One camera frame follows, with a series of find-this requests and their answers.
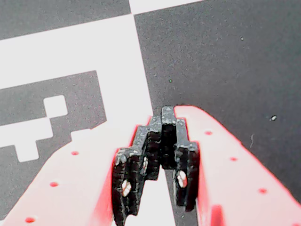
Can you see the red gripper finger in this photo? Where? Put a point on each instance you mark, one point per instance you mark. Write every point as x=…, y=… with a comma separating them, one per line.
x=230, y=183
x=77, y=188

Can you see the black white checkerboard marker mat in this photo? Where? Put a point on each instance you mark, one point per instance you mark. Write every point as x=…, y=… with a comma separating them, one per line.
x=211, y=58

